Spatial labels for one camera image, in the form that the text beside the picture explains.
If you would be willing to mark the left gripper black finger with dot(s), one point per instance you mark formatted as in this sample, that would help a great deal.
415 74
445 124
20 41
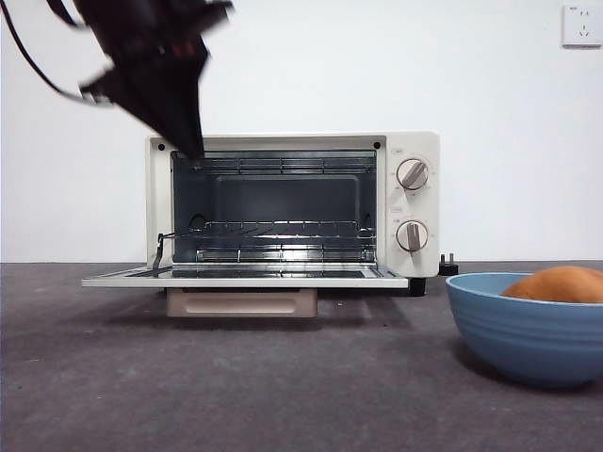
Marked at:
190 94
158 108

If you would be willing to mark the brown potato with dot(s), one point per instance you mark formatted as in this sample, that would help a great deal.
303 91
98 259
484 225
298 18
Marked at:
560 285

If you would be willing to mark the blue ribbed bowl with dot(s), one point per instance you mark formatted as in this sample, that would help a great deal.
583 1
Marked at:
527 339

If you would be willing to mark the cream Toshiba toaster oven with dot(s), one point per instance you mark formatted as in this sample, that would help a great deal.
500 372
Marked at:
414 207

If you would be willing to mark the round beige temperature knob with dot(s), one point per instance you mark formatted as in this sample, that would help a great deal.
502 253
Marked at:
412 174

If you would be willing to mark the round beige timer knob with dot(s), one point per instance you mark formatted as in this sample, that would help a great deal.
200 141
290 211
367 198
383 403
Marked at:
412 236

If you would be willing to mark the black power plug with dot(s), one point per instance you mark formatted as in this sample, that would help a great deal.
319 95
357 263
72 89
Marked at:
449 268

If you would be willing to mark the white wall socket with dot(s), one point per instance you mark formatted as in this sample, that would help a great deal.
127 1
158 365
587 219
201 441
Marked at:
584 26

